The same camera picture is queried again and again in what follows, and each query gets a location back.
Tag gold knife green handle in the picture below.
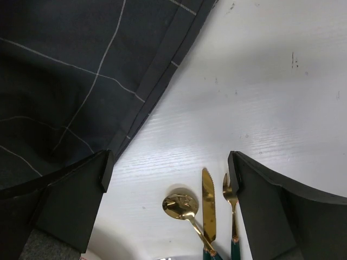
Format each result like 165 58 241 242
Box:
202 168 216 243

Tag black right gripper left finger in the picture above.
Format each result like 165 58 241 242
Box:
1 150 114 254

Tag floral patterned ceramic plate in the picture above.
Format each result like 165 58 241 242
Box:
80 233 198 259

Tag gold fork green handle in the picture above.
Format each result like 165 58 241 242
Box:
222 173 241 260

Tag gold spoon green handle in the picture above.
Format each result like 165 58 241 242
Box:
162 193 221 259

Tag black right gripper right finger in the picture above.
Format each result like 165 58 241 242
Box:
228 151 346 259

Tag dark checked cloth placemat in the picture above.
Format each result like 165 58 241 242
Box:
1 1 215 189

